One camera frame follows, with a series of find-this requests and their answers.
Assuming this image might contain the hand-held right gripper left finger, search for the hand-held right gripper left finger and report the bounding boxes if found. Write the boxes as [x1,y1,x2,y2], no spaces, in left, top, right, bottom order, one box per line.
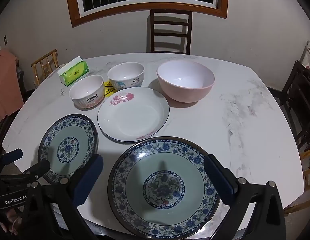
[22,154,104,240]

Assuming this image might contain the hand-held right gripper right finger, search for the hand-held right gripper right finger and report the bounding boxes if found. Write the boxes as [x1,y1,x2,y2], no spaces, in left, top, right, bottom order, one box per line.
[204,154,287,240]

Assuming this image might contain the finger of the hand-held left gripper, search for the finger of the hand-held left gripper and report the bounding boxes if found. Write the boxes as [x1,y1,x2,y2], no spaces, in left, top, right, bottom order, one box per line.
[0,148,23,173]
[5,159,51,188]

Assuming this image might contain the small blue floral plate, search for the small blue floral plate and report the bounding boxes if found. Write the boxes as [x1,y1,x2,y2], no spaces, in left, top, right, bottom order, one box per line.
[37,114,99,184]

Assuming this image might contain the large blue floral plate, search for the large blue floral plate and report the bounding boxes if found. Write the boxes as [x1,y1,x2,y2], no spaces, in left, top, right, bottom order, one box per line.
[107,136,222,239]

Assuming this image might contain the white plate pink flowers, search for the white plate pink flowers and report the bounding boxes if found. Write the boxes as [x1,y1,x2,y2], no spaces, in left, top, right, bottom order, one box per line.
[97,87,170,142]

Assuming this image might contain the white ribbed bowl pink base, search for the white ribbed bowl pink base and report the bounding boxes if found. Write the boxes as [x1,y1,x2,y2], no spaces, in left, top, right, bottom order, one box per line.
[69,75,105,109]

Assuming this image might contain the large pink bowl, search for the large pink bowl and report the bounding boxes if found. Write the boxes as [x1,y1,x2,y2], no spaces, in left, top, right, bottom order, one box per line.
[156,59,215,103]

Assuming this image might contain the white bowl blue cartoon print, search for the white bowl blue cartoon print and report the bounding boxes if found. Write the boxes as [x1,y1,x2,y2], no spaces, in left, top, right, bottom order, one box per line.
[107,62,145,91]

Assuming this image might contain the person's left hand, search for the person's left hand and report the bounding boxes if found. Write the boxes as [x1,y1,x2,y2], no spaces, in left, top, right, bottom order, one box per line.
[0,209,23,234]

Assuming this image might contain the pink cloth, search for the pink cloth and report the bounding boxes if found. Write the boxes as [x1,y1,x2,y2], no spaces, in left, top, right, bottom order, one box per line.
[0,49,24,117]

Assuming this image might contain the yellow bamboo stool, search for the yellow bamboo stool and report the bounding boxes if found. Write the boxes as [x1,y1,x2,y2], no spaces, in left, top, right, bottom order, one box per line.
[284,147,310,214]

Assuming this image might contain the yellow warning sticker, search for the yellow warning sticker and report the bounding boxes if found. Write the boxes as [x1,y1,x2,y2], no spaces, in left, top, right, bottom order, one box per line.
[103,81,120,98]

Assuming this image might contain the green tissue box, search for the green tissue box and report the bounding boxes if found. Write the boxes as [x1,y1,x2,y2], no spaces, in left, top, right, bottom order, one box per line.
[57,57,90,85]

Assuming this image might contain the bamboo chair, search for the bamboo chair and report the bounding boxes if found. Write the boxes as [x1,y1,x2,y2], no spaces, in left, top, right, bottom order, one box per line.
[30,49,60,85]

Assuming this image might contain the stacked dark wooden chairs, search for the stacked dark wooden chairs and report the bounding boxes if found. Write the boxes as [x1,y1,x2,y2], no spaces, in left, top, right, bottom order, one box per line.
[280,60,310,150]

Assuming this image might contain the wooden framed window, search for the wooden framed window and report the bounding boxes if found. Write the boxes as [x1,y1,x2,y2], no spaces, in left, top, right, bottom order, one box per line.
[65,0,228,28]

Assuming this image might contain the dark wooden chair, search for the dark wooden chair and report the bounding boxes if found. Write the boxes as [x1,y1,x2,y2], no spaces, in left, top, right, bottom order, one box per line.
[147,9,193,55]

